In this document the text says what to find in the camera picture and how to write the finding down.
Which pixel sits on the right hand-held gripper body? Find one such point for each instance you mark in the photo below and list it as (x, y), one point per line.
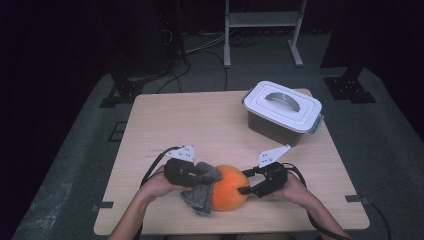
(275, 180)

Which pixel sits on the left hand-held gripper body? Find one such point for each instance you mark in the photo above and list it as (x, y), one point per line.
(178, 173)

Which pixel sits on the orange plush toy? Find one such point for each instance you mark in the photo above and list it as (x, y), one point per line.
(230, 190)

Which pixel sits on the grey fluffy cloth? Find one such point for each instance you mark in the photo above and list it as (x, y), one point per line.
(200, 200)

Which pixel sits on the brown translucent storage box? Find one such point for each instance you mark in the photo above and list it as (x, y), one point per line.
(273, 131)

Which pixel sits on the person's right hand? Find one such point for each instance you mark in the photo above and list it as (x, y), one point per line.
(296, 191)

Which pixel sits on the person's left hand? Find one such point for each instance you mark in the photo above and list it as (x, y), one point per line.
(156, 188)

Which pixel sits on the black floor tape square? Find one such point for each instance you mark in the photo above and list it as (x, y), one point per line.
(117, 131)

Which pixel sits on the black tape mark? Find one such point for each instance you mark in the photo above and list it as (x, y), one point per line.
(353, 198)
(106, 204)

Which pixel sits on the black stand base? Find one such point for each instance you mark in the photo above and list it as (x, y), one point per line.
(125, 91)
(348, 88)

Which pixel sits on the white metal stand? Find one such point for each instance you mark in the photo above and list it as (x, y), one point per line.
(263, 18)

